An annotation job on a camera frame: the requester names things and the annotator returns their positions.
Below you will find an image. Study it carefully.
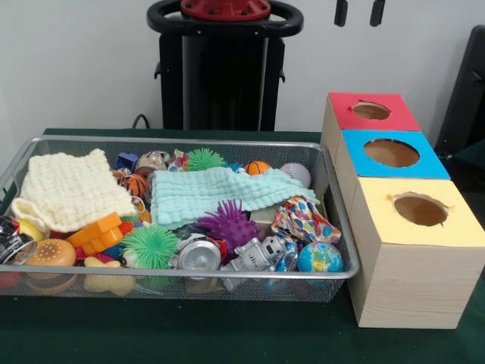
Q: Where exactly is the globe print ball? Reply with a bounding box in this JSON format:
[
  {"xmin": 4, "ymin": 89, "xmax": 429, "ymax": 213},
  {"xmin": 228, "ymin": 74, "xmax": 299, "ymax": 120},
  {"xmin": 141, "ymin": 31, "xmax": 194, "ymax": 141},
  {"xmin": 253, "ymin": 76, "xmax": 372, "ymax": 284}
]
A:
[{"xmin": 296, "ymin": 241, "xmax": 344, "ymax": 274}]

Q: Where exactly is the mint green waffle cloth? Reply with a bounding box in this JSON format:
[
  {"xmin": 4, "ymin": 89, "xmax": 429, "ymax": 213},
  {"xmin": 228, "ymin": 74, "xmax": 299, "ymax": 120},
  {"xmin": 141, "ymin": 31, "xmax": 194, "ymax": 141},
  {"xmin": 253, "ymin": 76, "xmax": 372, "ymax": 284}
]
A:
[{"xmin": 150, "ymin": 168, "xmax": 321, "ymax": 228}]

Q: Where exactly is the toy burger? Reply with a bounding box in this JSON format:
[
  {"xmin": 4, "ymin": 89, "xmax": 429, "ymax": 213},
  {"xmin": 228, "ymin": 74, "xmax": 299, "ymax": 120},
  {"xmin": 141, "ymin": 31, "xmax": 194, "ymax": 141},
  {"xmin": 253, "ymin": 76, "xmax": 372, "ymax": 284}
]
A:
[{"xmin": 25, "ymin": 238, "xmax": 77, "ymax": 268}]

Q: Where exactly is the dark green table cloth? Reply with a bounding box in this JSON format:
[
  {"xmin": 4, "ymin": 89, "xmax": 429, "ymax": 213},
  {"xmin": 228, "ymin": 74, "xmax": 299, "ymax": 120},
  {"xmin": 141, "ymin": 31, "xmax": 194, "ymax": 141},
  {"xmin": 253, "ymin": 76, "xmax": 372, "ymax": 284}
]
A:
[
  {"xmin": 452, "ymin": 136, "xmax": 485, "ymax": 165},
  {"xmin": 0, "ymin": 127, "xmax": 485, "ymax": 364}
]

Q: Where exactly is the black upright panel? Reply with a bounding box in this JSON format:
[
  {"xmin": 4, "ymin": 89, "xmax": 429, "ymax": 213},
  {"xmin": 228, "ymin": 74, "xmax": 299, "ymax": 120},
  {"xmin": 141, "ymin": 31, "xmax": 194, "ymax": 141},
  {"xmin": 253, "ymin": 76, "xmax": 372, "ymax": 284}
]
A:
[{"xmin": 434, "ymin": 24, "xmax": 485, "ymax": 152}]

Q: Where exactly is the colourful heart print cloth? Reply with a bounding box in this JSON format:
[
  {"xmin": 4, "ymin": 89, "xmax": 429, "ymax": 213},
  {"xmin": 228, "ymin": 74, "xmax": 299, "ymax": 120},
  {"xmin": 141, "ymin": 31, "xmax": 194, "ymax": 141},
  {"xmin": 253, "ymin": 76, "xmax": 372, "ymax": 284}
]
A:
[{"xmin": 271, "ymin": 196, "xmax": 342, "ymax": 244}]

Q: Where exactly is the cream waffle cloth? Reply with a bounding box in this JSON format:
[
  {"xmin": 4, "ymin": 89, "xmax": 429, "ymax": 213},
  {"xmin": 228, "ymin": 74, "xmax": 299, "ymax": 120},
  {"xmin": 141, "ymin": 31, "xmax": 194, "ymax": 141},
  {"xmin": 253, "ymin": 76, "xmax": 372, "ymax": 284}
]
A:
[{"xmin": 11, "ymin": 148, "xmax": 137, "ymax": 233}]

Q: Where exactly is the orange plastic block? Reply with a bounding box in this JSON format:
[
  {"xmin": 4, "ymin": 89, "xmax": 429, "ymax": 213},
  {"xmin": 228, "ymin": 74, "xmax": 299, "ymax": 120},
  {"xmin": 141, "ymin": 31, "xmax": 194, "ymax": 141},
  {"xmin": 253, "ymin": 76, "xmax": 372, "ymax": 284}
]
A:
[{"xmin": 66, "ymin": 212, "xmax": 124, "ymax": 256}]

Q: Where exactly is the silver toy robot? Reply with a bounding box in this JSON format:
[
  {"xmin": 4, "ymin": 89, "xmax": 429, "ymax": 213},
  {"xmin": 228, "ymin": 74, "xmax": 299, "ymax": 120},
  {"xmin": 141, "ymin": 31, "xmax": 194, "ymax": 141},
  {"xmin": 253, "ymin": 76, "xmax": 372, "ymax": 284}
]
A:
[{"xmin": 219, "ymin": 235, "xmax": 286, "ymax": 274}]

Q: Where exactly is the orange striped tiger toy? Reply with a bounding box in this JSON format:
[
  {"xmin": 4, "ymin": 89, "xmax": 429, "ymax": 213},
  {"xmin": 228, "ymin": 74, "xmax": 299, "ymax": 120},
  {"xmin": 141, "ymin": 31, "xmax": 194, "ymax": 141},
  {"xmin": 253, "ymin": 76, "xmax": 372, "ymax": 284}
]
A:
[{"xmin": 113, "ymin": 168, "xmax": 149, "ymax": 199}]

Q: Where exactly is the green spiky ball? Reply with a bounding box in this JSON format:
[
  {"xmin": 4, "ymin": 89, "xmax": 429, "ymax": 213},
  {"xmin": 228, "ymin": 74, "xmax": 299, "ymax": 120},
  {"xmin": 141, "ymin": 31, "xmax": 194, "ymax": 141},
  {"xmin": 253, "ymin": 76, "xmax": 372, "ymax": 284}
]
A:
[{"xmin": 120, "ymin": 226, "xmax": 179, "ymax": 270}]

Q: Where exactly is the black and red robot pedestal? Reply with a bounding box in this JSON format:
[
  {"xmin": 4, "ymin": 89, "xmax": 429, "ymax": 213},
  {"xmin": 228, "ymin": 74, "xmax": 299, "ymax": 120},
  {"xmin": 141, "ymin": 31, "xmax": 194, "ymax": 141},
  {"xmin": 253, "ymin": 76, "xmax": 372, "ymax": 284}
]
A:
[{"xmin": 146, "ymin": 0, "xmax": 305, "ymax": 132}]

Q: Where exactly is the white baseball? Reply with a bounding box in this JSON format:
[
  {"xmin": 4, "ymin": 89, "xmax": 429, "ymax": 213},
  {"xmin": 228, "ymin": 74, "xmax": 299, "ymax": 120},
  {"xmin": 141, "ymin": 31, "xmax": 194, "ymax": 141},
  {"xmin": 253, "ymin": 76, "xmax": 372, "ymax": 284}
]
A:
[{"xmin": 280, "ymin": 162, "xmax": 312, "ymax": 190}]

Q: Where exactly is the purple spiky ball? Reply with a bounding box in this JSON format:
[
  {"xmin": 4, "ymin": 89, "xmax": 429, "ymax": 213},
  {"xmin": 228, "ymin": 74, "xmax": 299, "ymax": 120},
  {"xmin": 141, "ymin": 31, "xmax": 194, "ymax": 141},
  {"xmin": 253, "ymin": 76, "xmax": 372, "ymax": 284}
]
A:
[{"xmin": 196, "ymin": 199, "xmax": 262, "ymax": 251}]

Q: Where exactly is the shallow metal mesh bin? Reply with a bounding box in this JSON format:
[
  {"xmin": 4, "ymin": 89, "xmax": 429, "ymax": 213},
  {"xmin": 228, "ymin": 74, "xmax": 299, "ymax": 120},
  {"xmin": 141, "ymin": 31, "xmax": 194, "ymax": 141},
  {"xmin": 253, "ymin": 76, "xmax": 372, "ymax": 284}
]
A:
[{"xmin": 0, "ymin": 135, "xmax": 360, "ymax": 303}]

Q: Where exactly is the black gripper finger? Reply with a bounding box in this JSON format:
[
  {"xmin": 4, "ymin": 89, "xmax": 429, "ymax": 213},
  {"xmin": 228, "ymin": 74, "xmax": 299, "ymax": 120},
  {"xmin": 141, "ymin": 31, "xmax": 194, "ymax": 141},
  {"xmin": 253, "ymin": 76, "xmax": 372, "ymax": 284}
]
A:
[
  {"xmin": 334, "ymin": 0, "xmax": 348, "ymax": 27},
  {"xmin": 370, "ymin": 0, "xmax": 386, "ymax": 27}
]

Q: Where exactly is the wooden box with three holes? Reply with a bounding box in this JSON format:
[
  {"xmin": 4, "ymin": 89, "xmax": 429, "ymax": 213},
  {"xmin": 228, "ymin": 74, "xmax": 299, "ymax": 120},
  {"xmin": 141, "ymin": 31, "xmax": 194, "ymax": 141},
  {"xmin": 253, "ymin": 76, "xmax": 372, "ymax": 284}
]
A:
[{"xmin": 320, "ymin": 91, "xmax": 485, "ymax": 329}]

